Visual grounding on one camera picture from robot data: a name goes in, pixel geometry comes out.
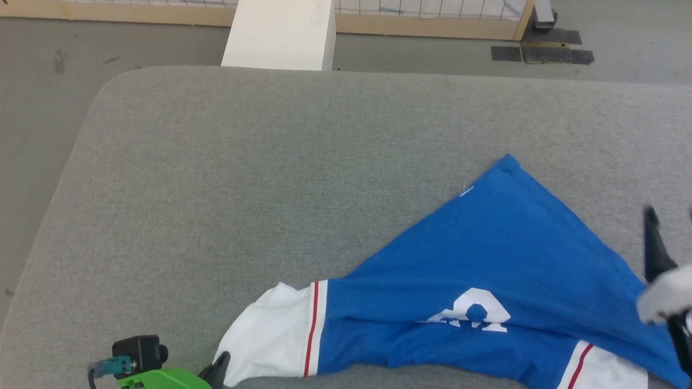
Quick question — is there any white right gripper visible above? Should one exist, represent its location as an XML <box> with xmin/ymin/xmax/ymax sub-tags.
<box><xmin>637</xmin><ymin>205</ymin><xmax>692</xmax><ymax>325</ymax></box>

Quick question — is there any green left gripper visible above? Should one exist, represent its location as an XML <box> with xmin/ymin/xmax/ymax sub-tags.
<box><xmin>116</xmin><ymin>351</ymin><xmax>231</xmax><ymax>389</ymax></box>

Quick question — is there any blue shirt with white sleeves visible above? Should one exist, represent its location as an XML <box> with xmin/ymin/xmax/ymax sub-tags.
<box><xmin>214</xmin><ymin>153</ymin><xmax>692</xmax><ymax>389</ymax></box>

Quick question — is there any grey fabric ottoman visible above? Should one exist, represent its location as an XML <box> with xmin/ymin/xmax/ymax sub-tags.
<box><xmin>0</xmin><ymin>66</ymin><xmax>692</xmax><ymax>389</ymax></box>

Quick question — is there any wooden mesh fence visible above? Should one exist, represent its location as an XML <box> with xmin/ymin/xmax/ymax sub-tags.
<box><xmin>0</xmin><ymin>0</ymin><xmax>536</xmax><ymax>42</ymax></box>

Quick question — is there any white rectangular block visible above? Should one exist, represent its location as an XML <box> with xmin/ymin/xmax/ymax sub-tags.
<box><xmin>221</xmin><ymin>0</ymin><xmax>336</xmax><ymax>72</ymax></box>

